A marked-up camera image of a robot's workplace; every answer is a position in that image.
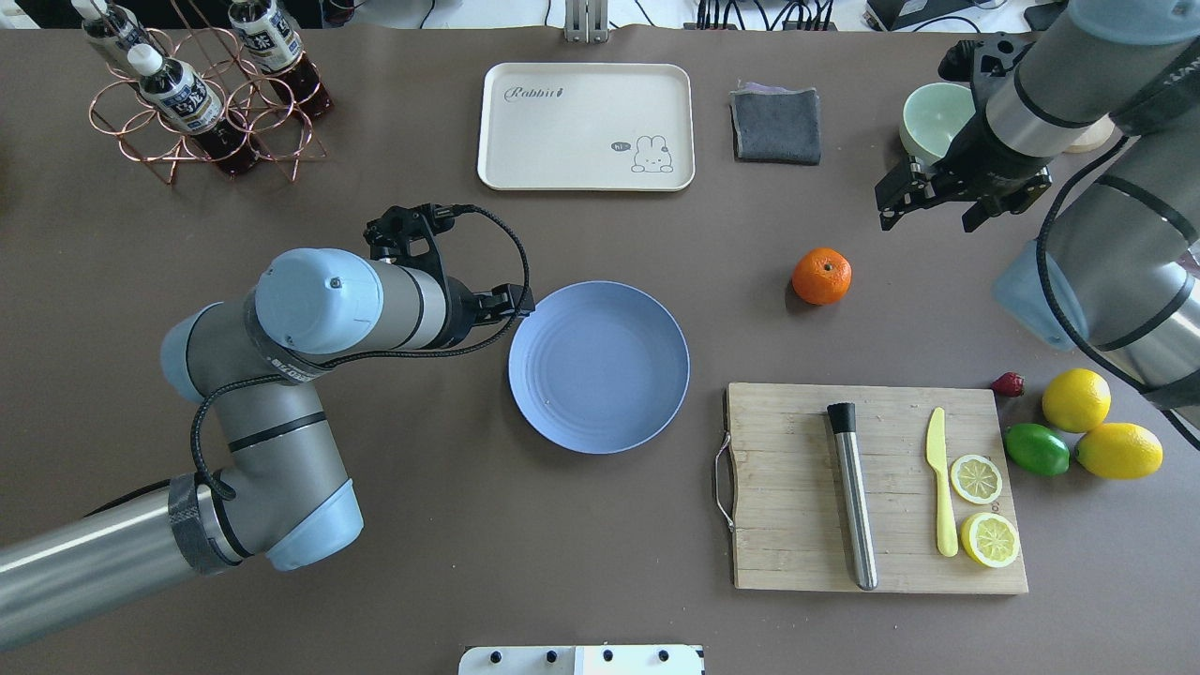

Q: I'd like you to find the copper wire bottle rack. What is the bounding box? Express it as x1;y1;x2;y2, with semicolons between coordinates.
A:
72;1;334;177

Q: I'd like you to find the grey folded cloth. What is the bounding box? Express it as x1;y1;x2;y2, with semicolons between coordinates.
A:
728;82;822;166

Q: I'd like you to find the blue plate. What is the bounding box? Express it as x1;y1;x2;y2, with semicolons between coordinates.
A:
508;280;691;456

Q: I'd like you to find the yellow plastic knife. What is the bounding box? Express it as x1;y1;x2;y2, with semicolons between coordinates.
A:
925;407;959;557

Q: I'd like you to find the tea bottle white cap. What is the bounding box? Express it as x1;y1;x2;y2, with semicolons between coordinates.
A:
127;44;259;177

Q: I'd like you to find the wooden cutting board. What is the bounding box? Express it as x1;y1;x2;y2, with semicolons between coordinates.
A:
725;382;1028;595

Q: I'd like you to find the steel muddler black tip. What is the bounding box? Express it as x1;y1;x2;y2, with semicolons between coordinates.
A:
827;402;878;593

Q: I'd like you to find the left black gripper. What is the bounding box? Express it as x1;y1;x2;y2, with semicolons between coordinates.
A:
364;203;535;350

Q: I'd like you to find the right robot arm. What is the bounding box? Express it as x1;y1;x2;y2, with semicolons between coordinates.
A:
875;1;1199;444

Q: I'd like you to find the yellow lemon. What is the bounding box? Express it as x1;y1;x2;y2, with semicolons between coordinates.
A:
1042;368;1112;434
1075;423;1164;480

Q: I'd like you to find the white camera post base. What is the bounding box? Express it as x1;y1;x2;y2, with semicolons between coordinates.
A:
457;644;706;674

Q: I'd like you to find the green lime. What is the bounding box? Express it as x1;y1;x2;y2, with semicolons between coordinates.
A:
1003;423;1072;477

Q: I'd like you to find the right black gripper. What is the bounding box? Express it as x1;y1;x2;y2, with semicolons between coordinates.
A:
875;32;1052;233

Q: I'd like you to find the lemon slice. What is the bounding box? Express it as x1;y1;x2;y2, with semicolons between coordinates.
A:
949;454;1004;504
959;513;1021;569

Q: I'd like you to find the red strawberry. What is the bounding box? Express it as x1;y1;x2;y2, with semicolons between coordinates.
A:
989;371;1025;398

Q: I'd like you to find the orange mandarin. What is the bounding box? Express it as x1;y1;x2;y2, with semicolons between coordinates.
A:
791;247;853;305

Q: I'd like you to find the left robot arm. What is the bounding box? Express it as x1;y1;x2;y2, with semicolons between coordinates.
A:
2;203;535;650

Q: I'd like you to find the green bowl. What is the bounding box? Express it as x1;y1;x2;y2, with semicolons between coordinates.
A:
899;82;976;166

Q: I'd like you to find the cream rabbit tray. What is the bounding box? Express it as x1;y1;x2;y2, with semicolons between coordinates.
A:
476;62;696;192

